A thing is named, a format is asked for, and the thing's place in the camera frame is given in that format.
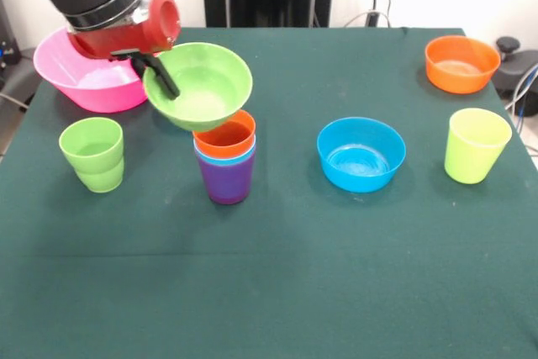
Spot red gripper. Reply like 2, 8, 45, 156
69, 0, 182, 100

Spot green bowl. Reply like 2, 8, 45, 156
142, 42, 254, 133

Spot orange cup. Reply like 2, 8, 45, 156
193, 109, 257, 156

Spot blue cup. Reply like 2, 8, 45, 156
193, 135, 257, 167

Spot purple cup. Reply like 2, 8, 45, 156
196, 149, 256, 206

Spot large pink bowl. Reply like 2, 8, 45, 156
33, 26, 150, 114

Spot black device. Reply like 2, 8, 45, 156
0, 0, 22, 70

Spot dark green table cloth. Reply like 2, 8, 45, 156
0, 25, 538, 359

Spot blue bowl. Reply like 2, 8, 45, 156
316, 116, 408, 194

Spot orange bowl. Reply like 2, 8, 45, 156
424, 34, 502, 95

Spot yellow-green cup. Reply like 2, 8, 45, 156
444, 108, 513, 186

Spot black office chair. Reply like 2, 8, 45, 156
491, 36, 538, 103

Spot grey cable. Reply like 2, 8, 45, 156
0, 92, 29, 113

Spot blue cable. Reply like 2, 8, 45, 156
504, 62, 538, 124

